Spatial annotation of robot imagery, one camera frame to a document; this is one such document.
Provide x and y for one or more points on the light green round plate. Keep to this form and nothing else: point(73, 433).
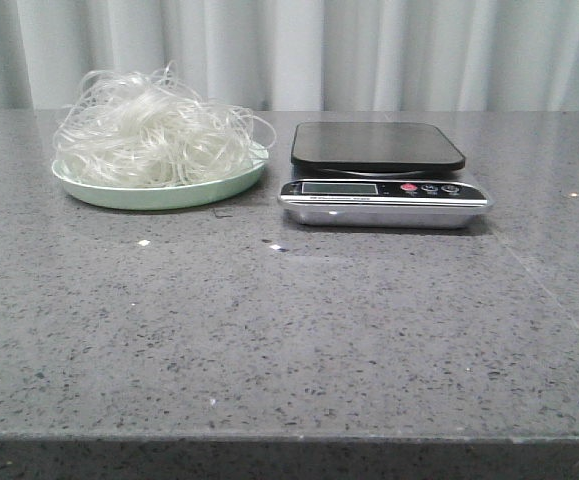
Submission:
point(166, 198)

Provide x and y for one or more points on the black silver kitchen scale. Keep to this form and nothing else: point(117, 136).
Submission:
point(379, 174)

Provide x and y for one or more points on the white vermicelli noodle bundle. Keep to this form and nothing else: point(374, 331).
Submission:
point(150, 130)

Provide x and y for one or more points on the white pleated curtain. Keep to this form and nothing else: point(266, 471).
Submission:
point(303, 55)

